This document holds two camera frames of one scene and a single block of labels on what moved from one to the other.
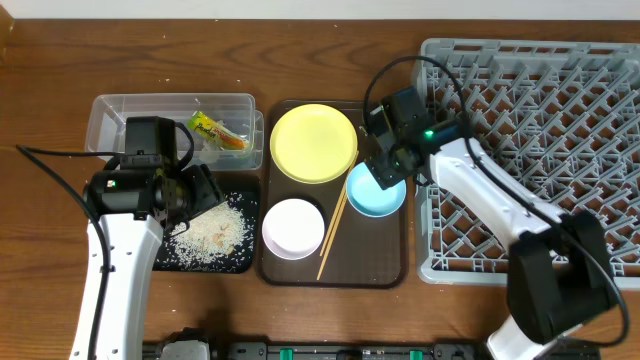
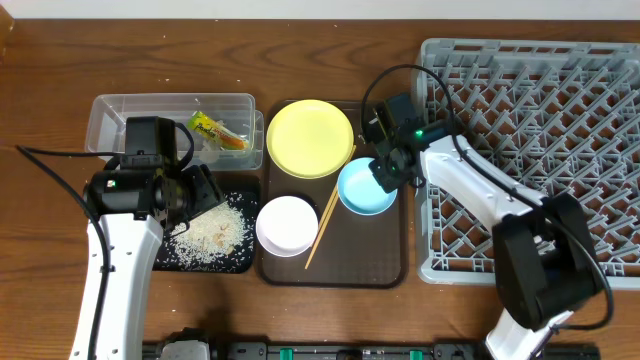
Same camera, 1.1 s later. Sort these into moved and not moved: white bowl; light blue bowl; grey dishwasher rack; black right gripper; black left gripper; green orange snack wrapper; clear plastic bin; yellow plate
Moved: light blue bowl; white bowl
Not moved: black right gripper; yellow plate; black left gripper; grey dishwasher rack; green orange snack wrapper; clear plastic bin
